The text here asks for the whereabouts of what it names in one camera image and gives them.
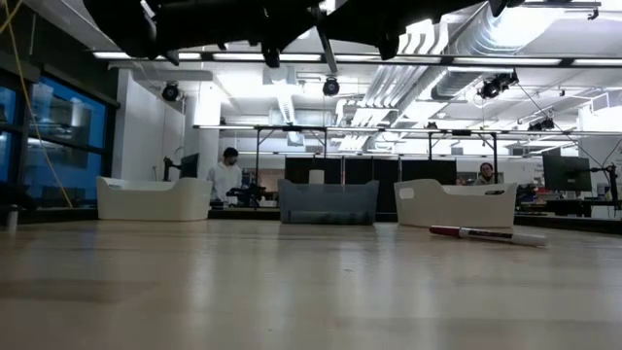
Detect red cap dry-erase marker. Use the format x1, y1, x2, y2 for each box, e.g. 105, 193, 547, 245
429, 224, 549, 248

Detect grey translucent plastic bin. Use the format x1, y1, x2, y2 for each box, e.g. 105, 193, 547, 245
277, 178, 381, 226

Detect black partition panels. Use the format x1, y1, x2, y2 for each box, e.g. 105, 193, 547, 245
284, 156, 459, 186

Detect black background robot device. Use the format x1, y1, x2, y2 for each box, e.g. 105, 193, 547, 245
225, 182, 267, 209

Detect person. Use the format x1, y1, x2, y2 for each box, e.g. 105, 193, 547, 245
473, 161, 498, 187
206, 146, 244, 208

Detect black computer monitor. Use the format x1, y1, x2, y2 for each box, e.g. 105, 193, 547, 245
179, 152, 201, 180
541, 154, 594, 193

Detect white plastic bin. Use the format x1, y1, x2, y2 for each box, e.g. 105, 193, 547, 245
95, 175, 214, 223
393, 178, 519, 229

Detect black boom stand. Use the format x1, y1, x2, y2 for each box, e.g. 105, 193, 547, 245
588, 162, 622, 211

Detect black background gantry frame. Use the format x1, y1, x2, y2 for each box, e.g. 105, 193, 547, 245
192, 123, 500, 189

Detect black aluminium table frame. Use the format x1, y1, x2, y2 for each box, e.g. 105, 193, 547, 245
0, 206, 622, 233

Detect black ceiling camera cluster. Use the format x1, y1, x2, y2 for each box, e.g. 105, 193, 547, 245
477, 69, 521, 100

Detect yellow cable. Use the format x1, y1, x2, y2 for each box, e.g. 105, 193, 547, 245
0, 0, 74, 209

